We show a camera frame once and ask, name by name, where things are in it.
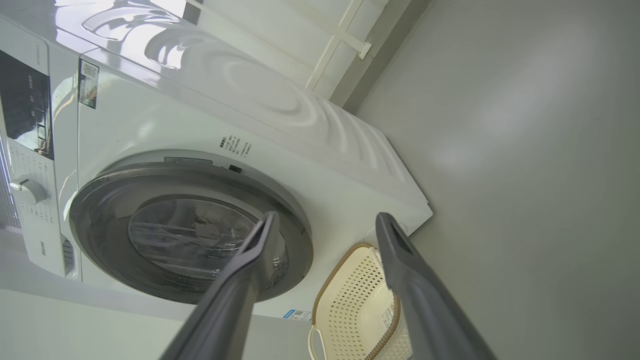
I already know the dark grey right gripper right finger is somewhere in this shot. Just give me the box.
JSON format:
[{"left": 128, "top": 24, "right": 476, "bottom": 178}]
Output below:
[{"left": 375, "top": 212, "right": 496, "bottom": 360}]

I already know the white front-load washing machine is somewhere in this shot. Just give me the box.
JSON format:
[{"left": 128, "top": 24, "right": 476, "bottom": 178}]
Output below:
[{"left": 0, "top": 0, "right": 434, "bottom": 322}]

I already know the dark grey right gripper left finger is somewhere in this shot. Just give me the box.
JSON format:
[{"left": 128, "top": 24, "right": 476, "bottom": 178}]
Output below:
[{"left": 160, "top": 211, "right": 280, "bottom": 360}]

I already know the dark QR product sticker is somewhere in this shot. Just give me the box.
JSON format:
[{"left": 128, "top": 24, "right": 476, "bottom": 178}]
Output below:
[{"left": 78, "top": 60, "right": 100, "bottom": 109}]

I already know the white washing machine dial knob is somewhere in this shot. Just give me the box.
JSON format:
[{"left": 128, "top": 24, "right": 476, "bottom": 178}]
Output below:
[{"left": 10, "top": 176, "right": 48, "bottom": 206}]

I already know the black round washer door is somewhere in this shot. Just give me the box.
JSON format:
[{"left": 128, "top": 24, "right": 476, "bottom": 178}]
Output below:
[{"left": 69, "top": 161, "right": 314, "bottom": 305}]

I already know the black washer control panel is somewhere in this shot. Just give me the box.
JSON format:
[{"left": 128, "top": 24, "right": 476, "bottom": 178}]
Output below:
[{"left": 0, "top": 50, "right": 55, "bottom": 161}]

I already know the cream perforated laundry basket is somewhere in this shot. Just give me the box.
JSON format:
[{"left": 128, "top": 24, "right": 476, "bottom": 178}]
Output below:
[{"left": 307, "top": 242, "right": 416, "bottom": 360}]

